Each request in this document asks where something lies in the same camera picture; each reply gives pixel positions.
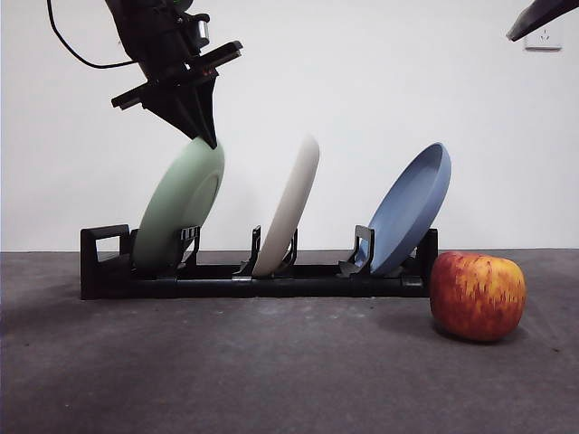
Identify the green plate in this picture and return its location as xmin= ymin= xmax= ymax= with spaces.
xmin=132 ymin=137 xmax=226 ymax=272

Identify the red yellow apple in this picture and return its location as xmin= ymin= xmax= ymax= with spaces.
xmin=429 ymin=251 xmax=527 ymax=343

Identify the cream white plate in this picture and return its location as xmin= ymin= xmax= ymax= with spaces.
xmin=251 ymin=134 xmax=322 ymax=278

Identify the black plate rack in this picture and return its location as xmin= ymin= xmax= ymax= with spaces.
xmin=80 ymin=223 xmax=440 ymax=300

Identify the blue plate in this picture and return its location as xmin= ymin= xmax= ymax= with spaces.
xmin=366 ymin=142 xmax=453 ymax=278

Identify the white wall socket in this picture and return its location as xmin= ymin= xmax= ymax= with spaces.
xmin=523 ymin=16 xmax=564 ymax=51

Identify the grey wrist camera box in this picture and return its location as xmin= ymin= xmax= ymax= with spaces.
xmin=178 ymin=13 xmax=212 ymax=49

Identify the black cable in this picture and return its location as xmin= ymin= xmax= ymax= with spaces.
xmin=46 ymin=0 xmax=137 ymax=70

